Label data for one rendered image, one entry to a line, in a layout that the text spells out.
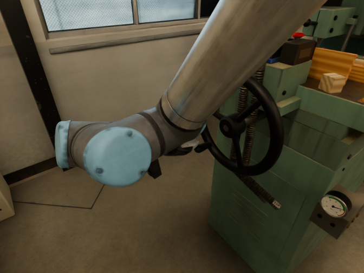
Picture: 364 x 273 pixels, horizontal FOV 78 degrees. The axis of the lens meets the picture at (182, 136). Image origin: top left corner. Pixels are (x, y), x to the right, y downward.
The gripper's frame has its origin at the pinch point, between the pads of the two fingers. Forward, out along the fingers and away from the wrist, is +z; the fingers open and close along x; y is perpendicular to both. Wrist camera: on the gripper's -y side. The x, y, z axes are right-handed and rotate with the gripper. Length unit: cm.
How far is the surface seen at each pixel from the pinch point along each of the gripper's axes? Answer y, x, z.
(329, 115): 20.0, -23.4, 17.9
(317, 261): -51, -36, 73
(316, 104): 21.3, -19.7, 17.5
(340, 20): 44, -11, 28
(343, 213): -0.2, -36.9, 18.4
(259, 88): 21.6, -14.4, -2.2
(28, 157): -71, 114, -26
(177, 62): 10, 120, 80
